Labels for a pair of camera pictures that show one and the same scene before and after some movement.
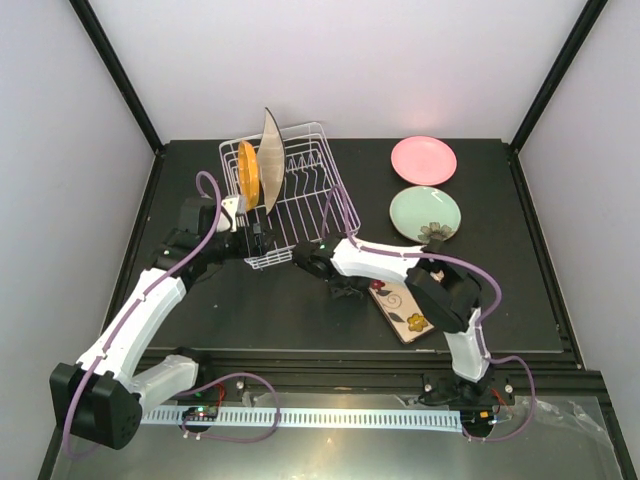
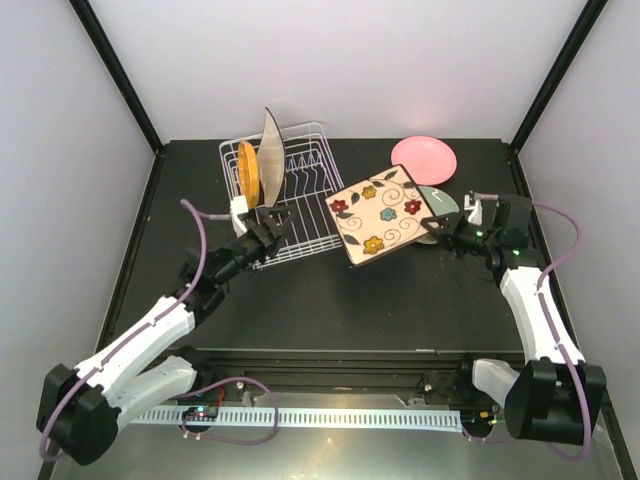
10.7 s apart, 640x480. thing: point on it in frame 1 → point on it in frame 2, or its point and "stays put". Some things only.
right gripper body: [347, 285] → [461, 238]
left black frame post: [118, 71] stays put
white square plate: [271, 164] stays put
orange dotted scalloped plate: [248, 169] stays put
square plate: [403, 311] → [379, 216]
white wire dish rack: [288, 188] stays put
